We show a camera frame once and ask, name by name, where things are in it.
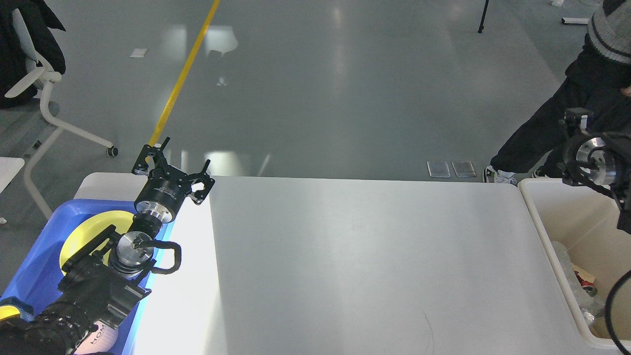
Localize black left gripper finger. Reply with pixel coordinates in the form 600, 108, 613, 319
186, 159, 215, 204
132, 137, 171, 178

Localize yellow plate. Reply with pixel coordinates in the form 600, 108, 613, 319
59, 211, 134, 267

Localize white office chair left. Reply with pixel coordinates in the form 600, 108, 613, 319
5, 9, 119, 220

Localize crushed red can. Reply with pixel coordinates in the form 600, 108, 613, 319
576, 274, 598, 297

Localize pink mug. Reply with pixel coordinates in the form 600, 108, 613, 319
74, 321, 119, 355

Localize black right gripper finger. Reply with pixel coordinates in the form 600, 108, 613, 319
560, 107, 592, 139

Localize floor socket plate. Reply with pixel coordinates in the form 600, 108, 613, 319
426, 160, 452, 179
451, 160, 477, 178

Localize person grey striped sweater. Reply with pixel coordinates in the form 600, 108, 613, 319
587, 0, 631, 65

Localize person hand at hip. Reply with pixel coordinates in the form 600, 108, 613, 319
620, 85, 631, 98

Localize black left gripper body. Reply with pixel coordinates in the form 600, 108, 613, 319
134, 172, 192, 221

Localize blue mug yellow inside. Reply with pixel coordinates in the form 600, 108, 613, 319
0, 296, 35, 321

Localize floor socket plate right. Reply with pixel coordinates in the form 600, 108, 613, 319
451, 160, 477, 178

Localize white side table corner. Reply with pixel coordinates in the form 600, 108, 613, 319
0, 157, 25, 193

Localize beige plastic bin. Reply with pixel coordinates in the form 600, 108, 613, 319
518, 178, 631, 353

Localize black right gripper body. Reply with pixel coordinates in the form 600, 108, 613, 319
562, 133, 619, 190

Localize black tripod leg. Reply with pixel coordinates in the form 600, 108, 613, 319
477, 0, 491, 34

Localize person legs black trousers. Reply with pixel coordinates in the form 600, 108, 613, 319
490, 39, 631, 178

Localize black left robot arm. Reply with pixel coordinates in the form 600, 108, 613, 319
1, 139, 215, 355

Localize black jacket on chair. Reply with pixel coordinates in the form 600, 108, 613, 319
0, 0, 66, 110

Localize white green sneaker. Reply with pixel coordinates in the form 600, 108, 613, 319
530, 168, 549, 179
483, 165, 518, 186

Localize floor socket plate left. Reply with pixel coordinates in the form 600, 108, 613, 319
426, 160, 452, 179

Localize silver foil bag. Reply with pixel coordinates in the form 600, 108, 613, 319
551, 241, 605, 326

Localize blue plastic tray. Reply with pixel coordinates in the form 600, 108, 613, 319
3, 199, 170, 355

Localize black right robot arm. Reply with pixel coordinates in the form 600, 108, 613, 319
559, 107, 631, 233

